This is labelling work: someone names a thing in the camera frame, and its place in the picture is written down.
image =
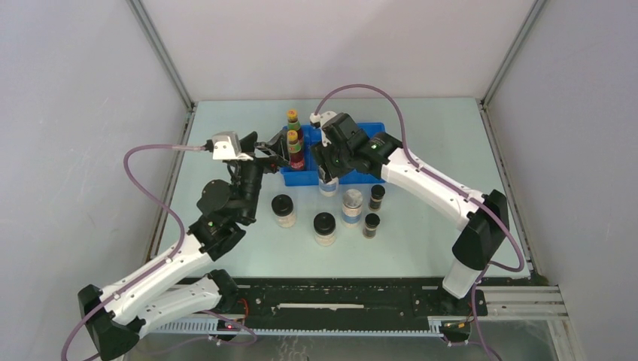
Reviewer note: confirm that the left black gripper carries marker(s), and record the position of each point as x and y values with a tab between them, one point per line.
277	148

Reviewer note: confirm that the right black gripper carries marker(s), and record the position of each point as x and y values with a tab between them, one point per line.
321	155

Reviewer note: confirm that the red sauce bottle yellow cap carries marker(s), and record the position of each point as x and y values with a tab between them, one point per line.
295	150

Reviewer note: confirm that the red sauce bottle green label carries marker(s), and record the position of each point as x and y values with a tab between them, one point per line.
293	124

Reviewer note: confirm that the silver lid jar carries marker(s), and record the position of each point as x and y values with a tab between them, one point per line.
329	188
352	207

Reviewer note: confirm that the silver lid jar front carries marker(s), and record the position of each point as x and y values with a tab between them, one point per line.
352	207

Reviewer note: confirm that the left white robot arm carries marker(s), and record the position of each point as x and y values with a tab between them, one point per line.
182	280

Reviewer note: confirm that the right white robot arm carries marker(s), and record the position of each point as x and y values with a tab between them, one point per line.
481	218

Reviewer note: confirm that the small dark bottle rear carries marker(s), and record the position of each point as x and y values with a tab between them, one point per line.
376	197

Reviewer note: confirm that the small dark bottle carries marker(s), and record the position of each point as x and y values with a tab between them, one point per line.
371	223
376	197

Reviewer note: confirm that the black lid jar left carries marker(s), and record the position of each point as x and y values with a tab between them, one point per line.
283	208

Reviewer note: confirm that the black lid jar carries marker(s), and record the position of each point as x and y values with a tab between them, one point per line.
324	225
283	208

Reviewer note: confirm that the small dark bottle front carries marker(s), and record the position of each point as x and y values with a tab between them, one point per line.
371	223

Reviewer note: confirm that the black lid jar front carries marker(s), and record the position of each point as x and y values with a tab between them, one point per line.
324	225

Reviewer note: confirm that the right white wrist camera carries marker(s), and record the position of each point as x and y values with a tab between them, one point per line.
318	121

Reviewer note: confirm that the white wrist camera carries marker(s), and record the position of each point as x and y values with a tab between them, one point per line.
318	121
225	146

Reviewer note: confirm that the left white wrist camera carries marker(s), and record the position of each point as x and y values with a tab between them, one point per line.
225	146

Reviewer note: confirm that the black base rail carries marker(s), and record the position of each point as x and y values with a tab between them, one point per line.
349	301

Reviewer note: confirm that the white slotted cable duct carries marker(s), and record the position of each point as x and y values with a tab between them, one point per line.
375	327

